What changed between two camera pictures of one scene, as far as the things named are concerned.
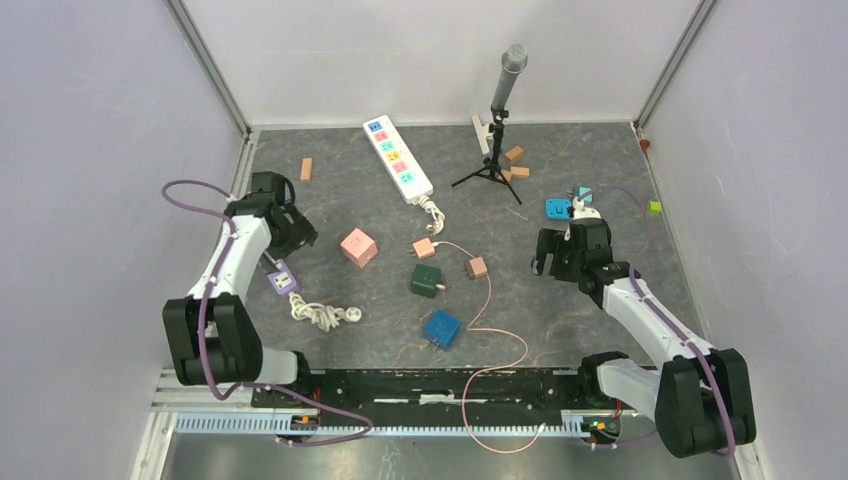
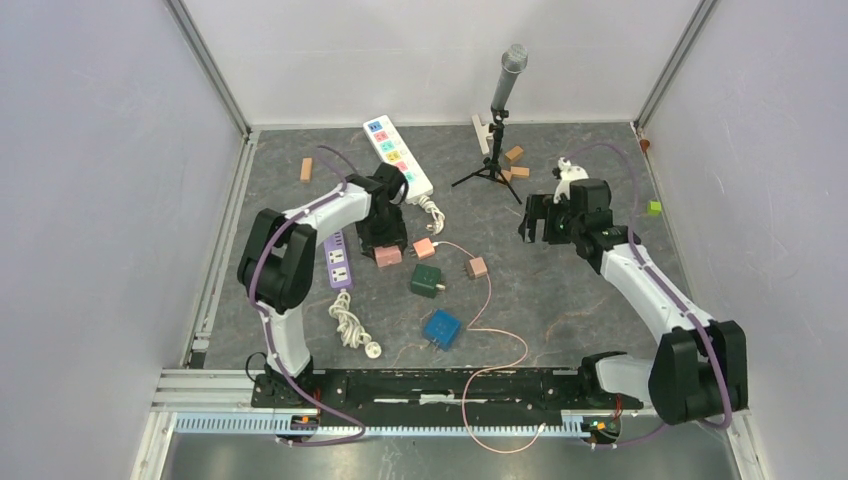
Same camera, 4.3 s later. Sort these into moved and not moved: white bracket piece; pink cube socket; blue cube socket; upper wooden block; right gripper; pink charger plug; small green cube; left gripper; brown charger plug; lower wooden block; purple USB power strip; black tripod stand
Moved: purple USB power strip; right gripper; left gripper; pink cube socket
Not moved: white bracket piece; small green cube; upper wooden block; lower wooden block; black tripod stand; brown charger plug; pink charger plug; blue cube socket
